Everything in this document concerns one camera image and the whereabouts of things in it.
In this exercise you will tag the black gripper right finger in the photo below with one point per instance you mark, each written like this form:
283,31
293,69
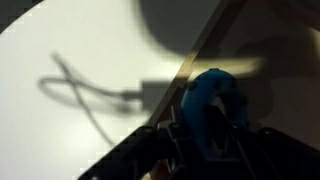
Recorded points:
283,153

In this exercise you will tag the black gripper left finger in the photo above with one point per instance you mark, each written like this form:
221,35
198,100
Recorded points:
140,153

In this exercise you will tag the shallow wooden box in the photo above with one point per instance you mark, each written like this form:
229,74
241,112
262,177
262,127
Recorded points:
293,83

